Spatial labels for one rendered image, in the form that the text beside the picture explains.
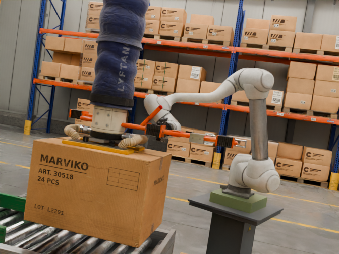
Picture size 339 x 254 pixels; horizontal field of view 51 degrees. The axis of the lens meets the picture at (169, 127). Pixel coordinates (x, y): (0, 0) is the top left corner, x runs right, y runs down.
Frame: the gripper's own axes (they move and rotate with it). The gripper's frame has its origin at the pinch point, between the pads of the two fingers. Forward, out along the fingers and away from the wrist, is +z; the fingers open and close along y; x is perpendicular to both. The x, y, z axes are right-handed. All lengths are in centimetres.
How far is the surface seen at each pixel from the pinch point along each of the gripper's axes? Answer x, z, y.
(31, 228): 65, -4, 66
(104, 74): 27.6, 10.3, -23.2
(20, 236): 65, 6, 67
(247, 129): -43, -843, 16
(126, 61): 18.8, 6.3, -31.3
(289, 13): -105, -841, -311
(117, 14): 25, 12, -52
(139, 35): 15.2, 2.8, -45.2
